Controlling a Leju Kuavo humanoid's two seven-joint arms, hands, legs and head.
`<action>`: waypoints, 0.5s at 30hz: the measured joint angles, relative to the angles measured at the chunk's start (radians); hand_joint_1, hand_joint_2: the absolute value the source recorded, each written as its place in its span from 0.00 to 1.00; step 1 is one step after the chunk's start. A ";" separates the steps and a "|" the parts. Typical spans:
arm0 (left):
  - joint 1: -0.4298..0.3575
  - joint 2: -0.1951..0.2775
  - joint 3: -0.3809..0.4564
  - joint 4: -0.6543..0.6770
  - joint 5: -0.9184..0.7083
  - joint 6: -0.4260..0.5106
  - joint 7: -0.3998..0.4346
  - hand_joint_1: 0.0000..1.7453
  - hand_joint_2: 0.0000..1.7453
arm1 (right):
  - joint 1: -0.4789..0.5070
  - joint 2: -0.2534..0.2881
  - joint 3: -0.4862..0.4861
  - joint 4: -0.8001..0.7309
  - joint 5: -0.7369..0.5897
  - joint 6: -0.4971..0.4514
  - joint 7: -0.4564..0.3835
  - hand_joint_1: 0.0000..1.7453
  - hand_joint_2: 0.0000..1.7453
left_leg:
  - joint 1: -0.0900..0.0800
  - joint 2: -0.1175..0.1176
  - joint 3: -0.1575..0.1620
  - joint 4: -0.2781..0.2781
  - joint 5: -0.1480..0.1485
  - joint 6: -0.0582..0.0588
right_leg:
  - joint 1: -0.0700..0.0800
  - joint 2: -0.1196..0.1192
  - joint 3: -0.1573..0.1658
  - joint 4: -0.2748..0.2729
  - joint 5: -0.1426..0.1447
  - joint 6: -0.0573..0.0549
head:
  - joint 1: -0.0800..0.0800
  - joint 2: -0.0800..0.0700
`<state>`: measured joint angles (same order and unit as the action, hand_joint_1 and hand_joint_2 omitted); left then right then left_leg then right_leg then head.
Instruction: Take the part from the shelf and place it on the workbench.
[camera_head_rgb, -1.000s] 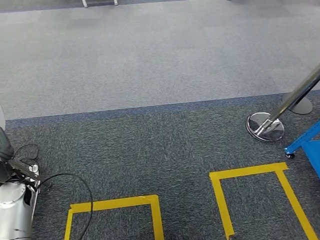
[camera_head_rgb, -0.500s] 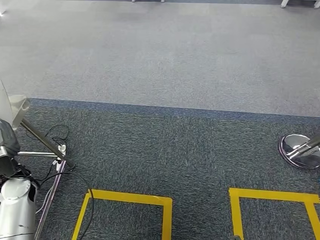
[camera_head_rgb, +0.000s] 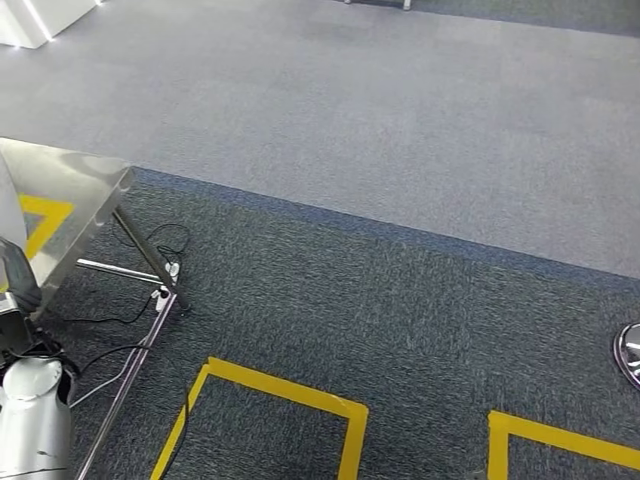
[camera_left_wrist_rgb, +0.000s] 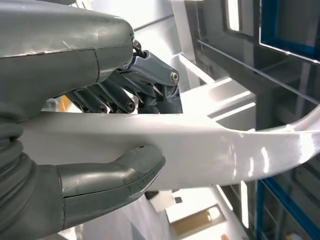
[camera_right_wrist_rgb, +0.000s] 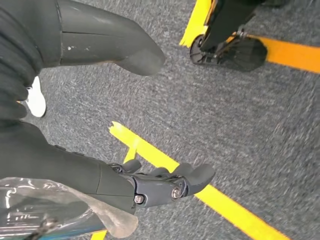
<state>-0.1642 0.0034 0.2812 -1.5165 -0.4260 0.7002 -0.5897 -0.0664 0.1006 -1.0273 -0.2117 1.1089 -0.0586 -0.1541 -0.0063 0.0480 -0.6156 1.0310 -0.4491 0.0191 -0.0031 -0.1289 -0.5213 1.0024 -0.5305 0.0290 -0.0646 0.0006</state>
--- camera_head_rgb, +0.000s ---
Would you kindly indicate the white power strip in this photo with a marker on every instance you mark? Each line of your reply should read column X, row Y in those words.
column 162, row 299

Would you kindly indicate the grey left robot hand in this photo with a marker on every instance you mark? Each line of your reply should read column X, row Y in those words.
column 20, row 278

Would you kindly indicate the white curved plastic part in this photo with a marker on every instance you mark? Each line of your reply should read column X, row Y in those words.
column 10, row 205

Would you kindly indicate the white lit pillar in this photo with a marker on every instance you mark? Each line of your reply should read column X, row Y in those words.
column 40, row 20

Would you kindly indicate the yellow floor tape square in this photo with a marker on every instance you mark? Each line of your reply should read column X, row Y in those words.
column 497, row 450
column 355, row 430

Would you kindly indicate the chrome stanchion post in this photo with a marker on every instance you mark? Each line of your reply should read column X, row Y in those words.
column 631, row 351

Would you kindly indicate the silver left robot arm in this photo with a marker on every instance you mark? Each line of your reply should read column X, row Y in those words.
column 35, row 424

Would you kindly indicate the stainless steel workbench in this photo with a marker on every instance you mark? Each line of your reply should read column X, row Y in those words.
column 75, row 185

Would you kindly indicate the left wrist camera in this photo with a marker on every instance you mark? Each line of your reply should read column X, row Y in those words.
column 12, row 324

